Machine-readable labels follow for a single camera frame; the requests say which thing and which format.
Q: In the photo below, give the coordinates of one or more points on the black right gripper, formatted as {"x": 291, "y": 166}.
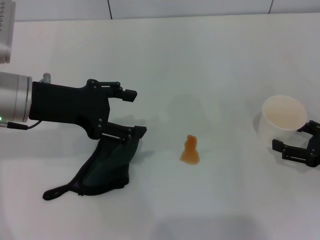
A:
{"x": 314, "y": 152}

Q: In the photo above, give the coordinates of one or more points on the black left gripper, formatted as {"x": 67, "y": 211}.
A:
{"x": 67, "y": 105}

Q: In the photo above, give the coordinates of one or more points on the white paper cup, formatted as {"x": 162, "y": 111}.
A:
{"x": 275, "y": 130}

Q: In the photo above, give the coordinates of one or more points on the dark blue rag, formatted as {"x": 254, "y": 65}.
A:
{"x": 105, "y": 172}

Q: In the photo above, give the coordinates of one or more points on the orange liquid stain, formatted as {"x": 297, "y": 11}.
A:
{"x": 190, "y": 155}

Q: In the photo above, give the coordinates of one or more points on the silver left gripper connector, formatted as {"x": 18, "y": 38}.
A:
{"x": 46, "y": 78}

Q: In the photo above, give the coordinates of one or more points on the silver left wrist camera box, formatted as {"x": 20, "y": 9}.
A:
{"x": 5, "y": 27}

